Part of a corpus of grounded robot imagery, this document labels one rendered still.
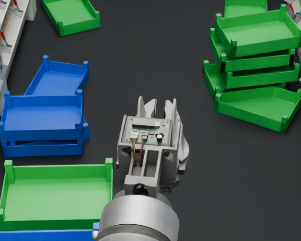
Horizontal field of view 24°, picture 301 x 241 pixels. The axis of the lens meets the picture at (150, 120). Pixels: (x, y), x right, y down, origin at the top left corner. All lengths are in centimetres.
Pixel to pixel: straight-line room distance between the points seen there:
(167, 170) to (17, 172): 120
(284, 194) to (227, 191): 20
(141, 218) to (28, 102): 203
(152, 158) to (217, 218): 163
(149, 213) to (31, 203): 122
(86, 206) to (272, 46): 116
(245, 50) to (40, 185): 109
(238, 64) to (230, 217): 66
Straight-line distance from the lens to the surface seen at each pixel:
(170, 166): 83
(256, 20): 293
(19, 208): 195
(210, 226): 241
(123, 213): 76
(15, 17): 317
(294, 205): 252
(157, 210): 77
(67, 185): 199
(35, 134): 260
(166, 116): 94
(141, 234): 74
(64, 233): 172
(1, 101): 282
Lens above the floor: 184
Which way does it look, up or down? 41 degrees down
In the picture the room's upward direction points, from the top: straight up
